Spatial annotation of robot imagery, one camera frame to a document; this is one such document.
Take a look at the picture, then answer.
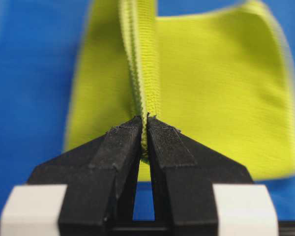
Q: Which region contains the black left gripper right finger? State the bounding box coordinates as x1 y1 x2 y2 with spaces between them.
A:
147 117 253 236

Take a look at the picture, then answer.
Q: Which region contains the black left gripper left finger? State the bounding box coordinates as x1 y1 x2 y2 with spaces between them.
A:
27 117 142 230

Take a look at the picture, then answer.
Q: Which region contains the yellow-green towel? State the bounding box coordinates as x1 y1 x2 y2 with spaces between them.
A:
64 0 295 180

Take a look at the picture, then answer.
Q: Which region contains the blue table cloth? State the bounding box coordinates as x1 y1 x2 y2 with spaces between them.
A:
0 0 295 220

